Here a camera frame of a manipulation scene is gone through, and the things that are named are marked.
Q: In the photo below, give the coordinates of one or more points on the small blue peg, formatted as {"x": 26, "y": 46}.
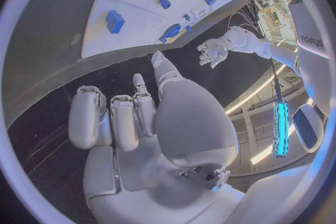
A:
{"x": 186, "y": 17}

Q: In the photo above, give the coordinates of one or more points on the black lamp pole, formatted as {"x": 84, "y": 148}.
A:
{"x": 276, "y": 81}

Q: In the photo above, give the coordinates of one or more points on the glowing light bar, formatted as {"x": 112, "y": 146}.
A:
{"x": 280, "y": 129}

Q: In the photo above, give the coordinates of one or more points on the blue gear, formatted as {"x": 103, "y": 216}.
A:
{"x": 171, "y": 31}

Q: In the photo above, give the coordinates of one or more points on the blue block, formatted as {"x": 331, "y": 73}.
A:
{"x": 114, "y": 22}

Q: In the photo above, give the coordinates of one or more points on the blue plug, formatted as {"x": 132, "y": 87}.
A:
{"x": 165, "y": 3}

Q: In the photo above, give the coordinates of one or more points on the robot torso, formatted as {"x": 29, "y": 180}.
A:
{"x": 312, "y": 56}

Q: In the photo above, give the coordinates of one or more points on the small blue short cylinder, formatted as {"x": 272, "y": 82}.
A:
{"x": 188, "y": 28}

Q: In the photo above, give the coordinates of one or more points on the workshop rack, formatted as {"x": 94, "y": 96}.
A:
{"x": 274, "y": 11}

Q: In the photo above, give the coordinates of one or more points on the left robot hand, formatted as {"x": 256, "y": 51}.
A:
{"x": 213, "y": 52}

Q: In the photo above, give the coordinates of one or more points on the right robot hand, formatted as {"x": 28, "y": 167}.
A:
{"x": 168, "y": 165}

